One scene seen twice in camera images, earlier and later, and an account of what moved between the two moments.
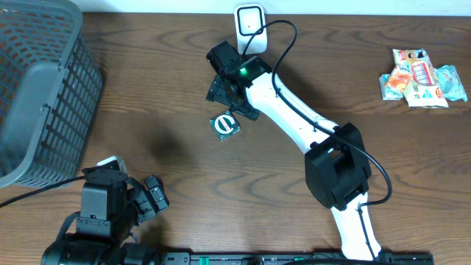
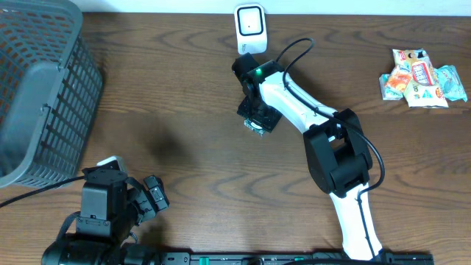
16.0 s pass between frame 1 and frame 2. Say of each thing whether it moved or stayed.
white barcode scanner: stayed
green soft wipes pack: stayed
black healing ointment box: moved
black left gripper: stayed
